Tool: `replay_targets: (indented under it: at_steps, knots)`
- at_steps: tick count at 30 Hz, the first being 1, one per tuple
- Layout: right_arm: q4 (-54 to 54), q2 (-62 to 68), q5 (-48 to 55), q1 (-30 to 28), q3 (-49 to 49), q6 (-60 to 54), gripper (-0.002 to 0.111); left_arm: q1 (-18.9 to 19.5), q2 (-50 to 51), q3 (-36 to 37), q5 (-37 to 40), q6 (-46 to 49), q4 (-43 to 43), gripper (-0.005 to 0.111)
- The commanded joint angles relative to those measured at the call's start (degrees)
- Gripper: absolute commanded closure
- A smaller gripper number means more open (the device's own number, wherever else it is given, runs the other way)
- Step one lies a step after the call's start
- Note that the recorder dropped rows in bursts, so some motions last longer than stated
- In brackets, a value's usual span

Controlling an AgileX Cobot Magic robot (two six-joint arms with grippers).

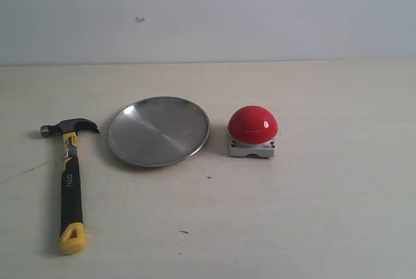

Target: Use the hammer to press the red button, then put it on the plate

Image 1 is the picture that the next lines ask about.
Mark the red dome push button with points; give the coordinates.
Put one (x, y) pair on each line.
(252, 131)

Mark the yellow black claw hammer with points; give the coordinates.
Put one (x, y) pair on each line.
(72, 231)

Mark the round stainless steel plate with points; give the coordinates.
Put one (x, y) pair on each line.
(158, 131)

